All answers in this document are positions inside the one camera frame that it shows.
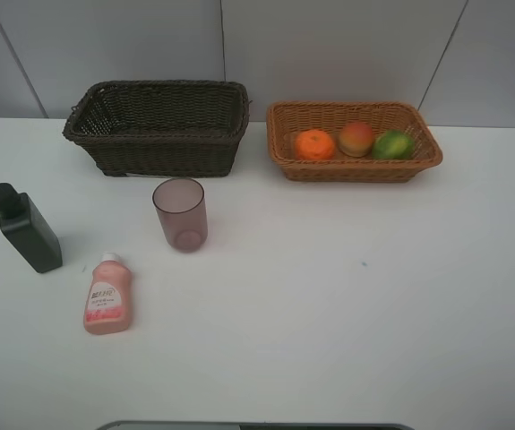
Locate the translucent purple plastic cup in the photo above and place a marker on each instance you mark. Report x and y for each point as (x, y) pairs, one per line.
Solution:
(181, 209)

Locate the orange tangerine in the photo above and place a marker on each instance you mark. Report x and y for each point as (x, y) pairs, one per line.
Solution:
(314, 144)

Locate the red yellow peach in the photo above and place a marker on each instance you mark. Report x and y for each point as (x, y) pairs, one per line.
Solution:
(356, 139)

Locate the green mango fruit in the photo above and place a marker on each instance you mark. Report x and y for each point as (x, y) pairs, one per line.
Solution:
(393, 144)

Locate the pink detergent bottle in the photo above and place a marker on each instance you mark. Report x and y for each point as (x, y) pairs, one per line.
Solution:
(109, 304)

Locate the black pump bottle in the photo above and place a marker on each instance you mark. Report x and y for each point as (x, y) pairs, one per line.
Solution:
(27, 231)

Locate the orange wicker basket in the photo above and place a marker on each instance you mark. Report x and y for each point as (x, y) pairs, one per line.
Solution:
(286, 119)

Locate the dark brown wicker basket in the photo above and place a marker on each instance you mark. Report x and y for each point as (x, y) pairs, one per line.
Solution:
(182, 128)

